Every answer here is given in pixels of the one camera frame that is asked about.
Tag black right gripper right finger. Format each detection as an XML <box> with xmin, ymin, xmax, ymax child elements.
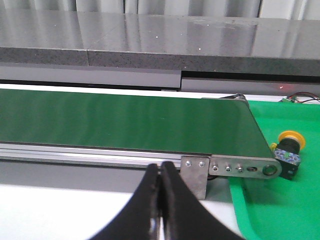
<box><xmin>159</xmin><ymin>161</ymin><xmax>242</xmax><ymax>240</ymax></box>

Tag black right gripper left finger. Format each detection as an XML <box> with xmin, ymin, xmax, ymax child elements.
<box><xmin>91</xmin><ymin>164</ymin><xmax>160</xmax><ymax>240</ymax></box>

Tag yellow push button switch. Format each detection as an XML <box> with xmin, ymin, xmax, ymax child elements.
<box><xmin>269</xmin><ymin>130</ymin><xmax>306</xmax><ymax>180</ymax></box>

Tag green plastic tray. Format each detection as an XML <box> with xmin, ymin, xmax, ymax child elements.
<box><xmin>229</xmin><ymin>101</ymin><xmax>320</xmax><ymax>240</ymax></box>

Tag green conveyor belt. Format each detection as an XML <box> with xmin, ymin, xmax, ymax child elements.
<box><xmin>0</xmin><ymin>89</ymin><xmax>272</xmax><ymax>158</ymax></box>

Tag grey cabinet front panel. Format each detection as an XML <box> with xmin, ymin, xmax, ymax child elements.
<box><xmin>0</xmin><ymin>63</ymin><xmax>320</xmax><ymax>96</ymax></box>

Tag grey stone countertop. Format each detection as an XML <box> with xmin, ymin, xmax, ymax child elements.
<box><xmin>0</xmin><ymin>9</ymin><xmax>320</xmax><ymax>76</ymax></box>

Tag white pleated curtain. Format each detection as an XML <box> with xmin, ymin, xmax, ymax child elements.
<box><xmin>0</xmin><ymin>0</ymin><xmax>320</xmax><ymax>20</ymax></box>

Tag metal conveyor end bracket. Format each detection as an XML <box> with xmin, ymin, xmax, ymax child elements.
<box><xmin>180</xmin><ymin>154</ymin><xmax>282</xmax><ymax>200</ymax></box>

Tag aluminium conveyor frame rail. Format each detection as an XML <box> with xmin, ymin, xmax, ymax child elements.
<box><xmin>0</xmin><ymin>142</ymin><xmax>183</xmax><ymax>169</ymax></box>

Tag red black wires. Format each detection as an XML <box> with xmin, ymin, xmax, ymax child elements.
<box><xmin>279</xmin><ymin>92</ymin><xmax>320</xmax><ymax>104</ymax></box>

